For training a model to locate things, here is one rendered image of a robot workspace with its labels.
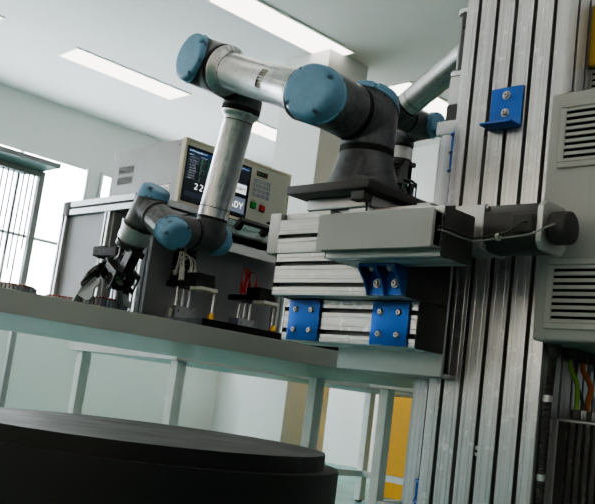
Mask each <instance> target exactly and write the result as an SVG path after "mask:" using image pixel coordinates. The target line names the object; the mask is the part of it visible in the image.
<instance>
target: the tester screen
mask: <svg viewBox="0 0 595 504"><path fill-rule="evenodd" d="M212 158H213V156H212V155H209V154H206V153H203V152H200V151H198V150H195V149H192V148H189V153H188V159H187V166H186V173H185V179H184V186H183V192H182V198H185V199H188V200H191V201H195V202H198V203H201V200H199V199H195V198H192V197H189V196H186V195H184V190H187V191H190V192H194V193H197V194H200V195H203V193H201V192H198V191H195V190H193V185H194V182H195V183H198V184H202V185H205V184H206V181H207V177H208V173H209V169H210V165H211V162H212ZM249 174H250V169H248V168H245V167H242V169H241V173H240V177H239V180H238V183H239V184H242V185H245V186H247V188H248V181H249ZM246 195H247V190H246ZM246 195H243V194H240V193H237V192H235V196H237V197H240V198H243V199H245V203H246Z"/></svg>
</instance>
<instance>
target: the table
mask: <svg viewBox="0 0 595 504"><path fill-rule="evenodd" d="M68 349H70V350H76V351H78V352H77V358H76V364H75V370H74V376H73V382H72V388H71V394H70V400H69V406H68V412H67V413H73V414H81V413H82V407H83V401H84V395H85V389H86V383H87V376H88V370H89V364H90V358H91V353H97V354H104V355H110V356H117V357H124V358H131V359H138V360H145V361H151V362H158V363H165V364H171V365H170V371H169V378H168V385H167V391H166V398H165V405H164V411H163V418H162V424H167V425H175V426H178V420H179V413H180V406H181V399H182V392H183V386H184V379H185V372H186V367H192V368H199V369H206V370H213V371H220V372H226V373H233V374H240V375H247V376H254V377H260V378H267V379H274V380H281V381H288V382H295V383H301V384H308V381H309V377H303V376H296V375H290V374H283V373H277V372H270V371H264V370H257V369H251V368H244V367H238V366H231V365H225V364H218V363H212V362H206V361H199V360H193V359H186V358H180V357H173V356H167V355H160V354H154V353H147V352H141V351H134V350H128V349H121V348H115V347H108V346H102V345H95V344H89V343H83V342H76V341H70V340H69V346H68ZM324 387H329V388H335V389H342V390H349V391H356V392H363V393H365V402H364V411H363V419H362V428H361V437H360V446H359V454H358V463H357V469H339V468H336V469H337V470H338V472H339V473H338V476H356V481H355V489H354V498H353V499H355V501H357V502H362V500H364V496H365V487H366V478H370V475H371V472H370V471H367V469H368V460H369V451H370V442H371V433H372V424H373V416H374V407H375V398H376V394H378V395H380V388H374V387H370V384H363V383H353V382H344V381H334V380H325V384H324ZM412 395H413V393H406V392H400V391H395V396H396V397H404V398H412ZM403 480H404V478H401V477H396V476H391V475H386V479H385V482H390V483H395V484H400V485H403Z"/></svg>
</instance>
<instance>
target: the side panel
mask: <svg viewBox="0 0 595 504"><path fill-rule="evenodd" d="M112 217H113V211H105V213H98V214H89V215H79V216H62V219H61V225H60V231H59V236H58V242H57V248H56V253H55V259H54V265H53V271H52V276H51V282H50V288H49V294H52V295H53V294H54V295H60V296H67V297H74V294H75V292H76V290H77V288H78V287H79V285H80V282H81V281H82V279H83V278H84V276H85V275H86V273H87V272H88V271H89V270H90V269H91V268H92V267H94V266H96V265H97V264H98V263H99V262H101V261H102V260H101V259H98V258H97V257H95V256H92V255H93V248H94V247H99V246H100V245H101V246H103V245H105V246H108V241H109V235H110V229H111V223H112ZM98 279H100V280H101V283H100V285H99V286H98V287H97V288H96V289H95V290H94V296H98V298H99V296H100V290H101V284H102V279H101V275H100V277H99V278H98Z"/></svg>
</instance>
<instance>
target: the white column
mask: <svg viewBox="0 0 595 504"><path fill-rule="evenodd" d="M310 63H318V64H322V65H326V66H329V67H331V68H333V69H335V70H336V71H337V72H338V73H340V74H342V75H344V76H346V77H347V78H349V79H351V80H353V81H355V82H356V81H362V80H367V75H368V67H367V66H365V65H363V64H361V63H360V62H358V61H356V60H354V59H352V58H350V57H348V56H344V55H342V54H340V53H338V52H336V51H334V50H332V49H327V50H323V51H320V52H316V53H311V54H310V53H308V54H304V55H300V56H296V57H293V58H289V59H287V60H286V67H289V68H293V69H297V68H298V67H301V66H303V65H306V64H310ZM340 140H341V138H339V137H337V136H335V135H333V134H331V133H329V132H326V131H324V130H322V129H319V128H317V127H314V126H312V125H309V124H306V123H303V122H299V121H297V120H294V119H292V118H291V117H290V116H289V115H288V114H287V113H286V111H285V110H284V109H283V108H280V111H279V118H278V126H277V133H276V140H275V148H274V155H273V162H272V168H274V169H276V170H279V171H282V172H285V173H287V174H290V175H292V177H291V185H290V186H296V185H306V184H315V183H325V182H327V180H328V178H329V177H331V173H332V171H333V168H334V166H335V164H336V161H337V159H338V156H339V148H340ZM307 206H308V202H305V201H303V200H300V199H297V198H294V197H291V196H289V200H288V207H287V215H288V214H299V213H310V212H309V211H307ZM307 389H308V384H301V383H295V382H288V381H281V380H274V379H267V378H260V377H254V376H247V375H243V382H242V389H241V397H240V404H239V411H238V419H237V426H236V433H235V434H237V435H244V436H250V437H256V438H261V439H267V440H273V441H278V442H284V443H289V444H294V445H299V446H300V445H301V437H302V429H303V421H304V413H305V405H306V397H307ZM329 390H330V388H329V387H324V392H323V400H322V409H321V417H320V425H319V433H318V442H317V450H318V451H321V452H322V448H323V440H324V432H325V423H326V415H327V407H328V398H329Z"/></svg>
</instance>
